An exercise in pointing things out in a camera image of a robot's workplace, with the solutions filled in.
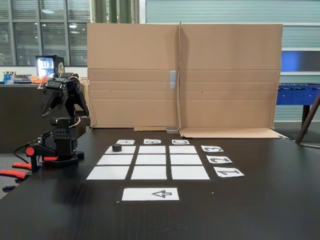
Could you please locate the brown wooden leg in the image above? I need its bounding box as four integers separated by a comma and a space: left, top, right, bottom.
294, 94, 320, 145

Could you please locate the brown cardboard panel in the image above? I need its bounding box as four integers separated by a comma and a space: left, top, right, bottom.
177, 21, 287, 139
86, 22, 181, 132

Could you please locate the white square paper sheet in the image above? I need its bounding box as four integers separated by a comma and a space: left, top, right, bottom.
86, 165, 130, 180
138, 145, 167, 154
170, 154, 203, 166
169, 145, 198, 154
96, 154, 134, 166
171, 165, 211, 180
134, 154, 167, 166
130, 165, 168, 180
104, 145, 137, 155

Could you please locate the paper sheet number 3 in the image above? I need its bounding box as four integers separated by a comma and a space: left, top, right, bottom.
201, 145, 224, 153

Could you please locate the dark counter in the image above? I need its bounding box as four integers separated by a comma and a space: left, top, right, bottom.
0, 83, 88, 155

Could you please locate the paper sheet number 1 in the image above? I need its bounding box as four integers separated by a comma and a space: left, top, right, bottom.
213, 167, 245, 178

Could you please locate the black mini fridge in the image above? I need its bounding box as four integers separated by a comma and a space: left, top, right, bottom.
35, 54, 65, 78

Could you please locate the white arrow paper sheet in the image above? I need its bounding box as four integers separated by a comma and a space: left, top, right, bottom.
121, 187, 180, 201

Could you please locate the black cable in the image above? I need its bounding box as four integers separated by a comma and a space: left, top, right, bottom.
13, 142, 33, 163

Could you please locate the clear tape piece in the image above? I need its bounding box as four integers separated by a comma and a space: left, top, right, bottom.
159, 221, 189, 232

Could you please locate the red and black clamp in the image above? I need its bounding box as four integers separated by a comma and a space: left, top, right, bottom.
0, 142, 60, 181

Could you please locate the paper sheet number 2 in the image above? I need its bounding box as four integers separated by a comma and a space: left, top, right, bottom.
206, 155, 233, 164

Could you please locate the blue foosball table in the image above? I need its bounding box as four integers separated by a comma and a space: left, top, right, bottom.
276, 82, 320, 127

